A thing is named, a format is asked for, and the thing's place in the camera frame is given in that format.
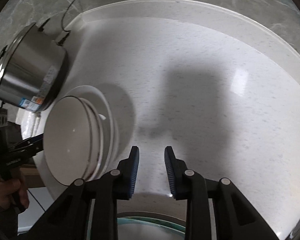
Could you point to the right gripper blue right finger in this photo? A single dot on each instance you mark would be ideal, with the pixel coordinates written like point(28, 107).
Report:
point(176, 174)

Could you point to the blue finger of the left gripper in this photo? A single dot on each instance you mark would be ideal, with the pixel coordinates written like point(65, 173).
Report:
point(36, 141)
point(23, 155)

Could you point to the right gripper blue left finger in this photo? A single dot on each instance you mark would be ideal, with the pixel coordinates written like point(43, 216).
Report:
point(132, 170)

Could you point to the pink floral small bowl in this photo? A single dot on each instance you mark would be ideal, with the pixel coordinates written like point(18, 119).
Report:
point(67, 140)

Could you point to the teal floral deep plate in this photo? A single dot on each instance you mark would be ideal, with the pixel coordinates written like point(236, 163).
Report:
point(129, 228)

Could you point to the small white bowl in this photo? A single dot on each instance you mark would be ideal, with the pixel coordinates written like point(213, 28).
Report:
point(100, 142)

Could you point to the large white bowl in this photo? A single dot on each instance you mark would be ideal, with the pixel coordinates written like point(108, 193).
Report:
point(109, 124)

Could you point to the person's left hand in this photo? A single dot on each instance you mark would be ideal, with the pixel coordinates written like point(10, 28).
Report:
point(8, 188)

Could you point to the white folded dish towel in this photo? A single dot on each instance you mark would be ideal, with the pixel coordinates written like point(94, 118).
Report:
point(31, 124)

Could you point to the stainless steel rice cooker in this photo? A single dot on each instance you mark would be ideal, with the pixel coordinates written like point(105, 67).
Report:
point(31, 68)

